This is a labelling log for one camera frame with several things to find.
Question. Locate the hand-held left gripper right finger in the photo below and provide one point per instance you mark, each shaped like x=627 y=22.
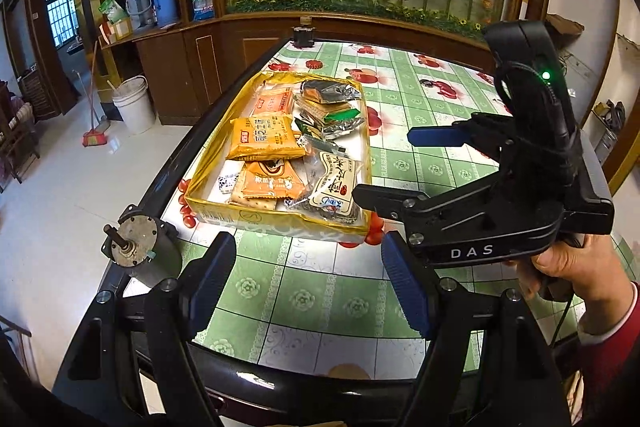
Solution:
x=405 y=287

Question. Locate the blue thermos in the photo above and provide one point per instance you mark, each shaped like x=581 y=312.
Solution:
x=164 y=2

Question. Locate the person's right forearm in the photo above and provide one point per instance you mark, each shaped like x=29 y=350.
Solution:
x=610 y=357

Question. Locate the small silver packet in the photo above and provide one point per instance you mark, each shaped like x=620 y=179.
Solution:
x=345 y=129

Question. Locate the dark metal tools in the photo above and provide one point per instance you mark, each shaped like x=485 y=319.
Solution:
x=612 y=112

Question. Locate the white foam box yellow tape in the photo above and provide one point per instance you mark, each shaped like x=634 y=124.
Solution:
x=250 y=217

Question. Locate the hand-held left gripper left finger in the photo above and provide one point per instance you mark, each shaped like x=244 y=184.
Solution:
x=210 y=282

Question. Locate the small cardboard box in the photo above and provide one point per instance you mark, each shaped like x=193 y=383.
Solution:
x=121 y=29

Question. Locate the large silver snack packet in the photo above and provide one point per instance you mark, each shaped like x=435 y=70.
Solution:
x=332 y=91

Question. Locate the brown wooden cabinet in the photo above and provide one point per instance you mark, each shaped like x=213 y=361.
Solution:
x=165 y=72

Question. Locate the fruit print tablecloth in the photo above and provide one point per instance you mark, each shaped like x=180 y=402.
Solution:
x=320 y=292

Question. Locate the white black snack packet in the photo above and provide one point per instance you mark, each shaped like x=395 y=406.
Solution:
x=335 y=187

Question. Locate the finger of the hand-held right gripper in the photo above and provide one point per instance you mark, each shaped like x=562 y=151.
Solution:
x=435 y=136
x=385 y=199

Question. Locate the wooden chair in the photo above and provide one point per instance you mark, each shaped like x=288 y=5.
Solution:
x=15 y=132

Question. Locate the clear grey jug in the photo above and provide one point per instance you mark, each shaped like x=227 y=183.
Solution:
x=138 y=7

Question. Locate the orange yellow biscuit packet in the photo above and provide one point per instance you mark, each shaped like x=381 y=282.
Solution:
x=265 y=137

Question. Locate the green yellow cracker pack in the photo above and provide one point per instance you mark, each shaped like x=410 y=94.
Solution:
x=325 y=111

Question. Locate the orange cracker pack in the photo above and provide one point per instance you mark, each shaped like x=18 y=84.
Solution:
x=274 y=102

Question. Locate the white plastic bucket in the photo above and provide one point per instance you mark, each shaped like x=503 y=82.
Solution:
x=135 y=107

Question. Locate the green white bag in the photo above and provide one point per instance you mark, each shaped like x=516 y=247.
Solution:
x=114 y=11

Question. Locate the person's right hand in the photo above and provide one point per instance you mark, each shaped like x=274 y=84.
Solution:
x=590 y=272

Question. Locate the grey electric motor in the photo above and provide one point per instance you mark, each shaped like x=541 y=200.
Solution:
x=150 y=247

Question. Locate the red broom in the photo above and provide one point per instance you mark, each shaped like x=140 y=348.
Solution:
x=95 y=138

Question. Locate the orange mascot snack packet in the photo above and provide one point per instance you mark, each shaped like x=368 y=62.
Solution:
x=270 y=182

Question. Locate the barred window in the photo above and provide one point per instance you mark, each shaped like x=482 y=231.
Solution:
x=60 y=12

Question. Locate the small dark bottle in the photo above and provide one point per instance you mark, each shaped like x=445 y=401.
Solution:
x=302 y=37

